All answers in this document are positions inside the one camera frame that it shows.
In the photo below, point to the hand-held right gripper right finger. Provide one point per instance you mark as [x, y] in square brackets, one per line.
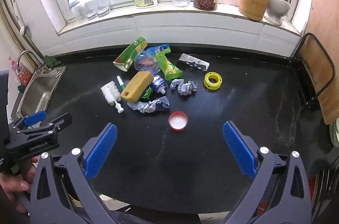
[238, 150]

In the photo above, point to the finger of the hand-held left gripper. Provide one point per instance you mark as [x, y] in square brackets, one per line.
[59, 122]
[34, 118]

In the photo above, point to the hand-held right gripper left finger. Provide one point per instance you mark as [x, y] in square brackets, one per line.
[102, 152]

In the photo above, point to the green translucent plastic shell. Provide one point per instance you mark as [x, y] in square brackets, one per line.
[147, 93]

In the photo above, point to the blue and white toothpaste tube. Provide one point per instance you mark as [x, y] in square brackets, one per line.
[157, 85]

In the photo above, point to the person's left hand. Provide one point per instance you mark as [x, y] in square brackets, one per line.
[16, 184]

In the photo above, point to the stainless steel sink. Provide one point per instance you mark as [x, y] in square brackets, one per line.
[37, 91]

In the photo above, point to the green scrubber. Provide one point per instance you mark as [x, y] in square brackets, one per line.
[22, 88]

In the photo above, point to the white sponge brush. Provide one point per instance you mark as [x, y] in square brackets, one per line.
[110, 91]

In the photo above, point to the green cloth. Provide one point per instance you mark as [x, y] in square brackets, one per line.
[53, 61]

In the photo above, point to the chrome faucet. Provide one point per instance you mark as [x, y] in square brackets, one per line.
[23, 54]

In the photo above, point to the red bottle cap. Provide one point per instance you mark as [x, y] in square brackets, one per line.
[178, 122]

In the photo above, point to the crumpled blue foil wrapper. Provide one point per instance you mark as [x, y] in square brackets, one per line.
[151, 106]

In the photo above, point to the white and green tube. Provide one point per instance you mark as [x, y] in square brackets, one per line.
[120, 83]

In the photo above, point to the yellow tape spool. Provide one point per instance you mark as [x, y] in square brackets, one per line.
[208, 83]

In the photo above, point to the yellow sponge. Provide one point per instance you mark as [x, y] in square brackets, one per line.
[136, 86]

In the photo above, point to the crumpled paper ball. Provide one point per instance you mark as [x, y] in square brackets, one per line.
[185, 87]

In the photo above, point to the silver blister pack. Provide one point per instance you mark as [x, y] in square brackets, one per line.
[193, 61]

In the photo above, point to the blue clear plastic packaging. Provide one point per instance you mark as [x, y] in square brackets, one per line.
[145, 62]

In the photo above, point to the green and blue snack packet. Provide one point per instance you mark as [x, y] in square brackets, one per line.
[169, 67]

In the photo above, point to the small blue-lidded glass jar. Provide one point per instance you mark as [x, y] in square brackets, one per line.
[79, 12]

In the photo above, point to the wooden cutting board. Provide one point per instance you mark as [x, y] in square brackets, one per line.
[324, 75]

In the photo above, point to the small clear glass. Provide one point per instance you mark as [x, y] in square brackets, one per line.
[90, 11]
[103, 8]

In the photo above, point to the stone mortar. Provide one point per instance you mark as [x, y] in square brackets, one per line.
[276, 11]

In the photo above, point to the white wall hook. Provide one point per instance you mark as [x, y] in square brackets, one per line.
[24, 30]

